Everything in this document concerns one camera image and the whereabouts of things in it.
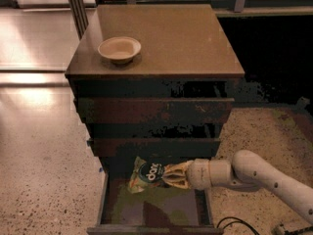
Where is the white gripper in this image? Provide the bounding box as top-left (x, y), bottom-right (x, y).
top-left (162, 159), bottom-right (233, 190)

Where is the green rice chip bag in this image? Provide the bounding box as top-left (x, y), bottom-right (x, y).
top-left (128, 157), bottom-right (164, 194)

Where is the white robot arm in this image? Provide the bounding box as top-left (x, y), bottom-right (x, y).
top-left (162, 150), bottom-right (313, 224)

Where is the open bottom drawer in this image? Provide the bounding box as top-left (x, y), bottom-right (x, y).
top-left (87, 172), bottom-right (223, 235)

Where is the middle drawer front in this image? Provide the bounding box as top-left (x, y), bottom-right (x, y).
top-left (87, 138), bottom-right (220, 158)

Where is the dark brown drawer cabinet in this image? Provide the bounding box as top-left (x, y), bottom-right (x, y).
top-left (64, 3), bottom-right (246, 235)

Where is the top drawer front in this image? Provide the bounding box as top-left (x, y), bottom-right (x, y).
top-left (74, 98), bottom-right (234, 124)

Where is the grey power strip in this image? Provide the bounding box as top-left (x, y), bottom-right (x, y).
top-left (274, 224), bottom-right (313, 235)

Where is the beige paper bowl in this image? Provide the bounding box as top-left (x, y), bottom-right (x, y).
top-left (98, 36), bottom-right (141, 64)

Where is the black floor cable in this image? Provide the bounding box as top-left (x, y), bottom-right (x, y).
top-left (216, 216), bottom-right (261, 235)

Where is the metal window frame post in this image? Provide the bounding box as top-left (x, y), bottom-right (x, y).
top-left (68, 0), bottom-right (88, 39)

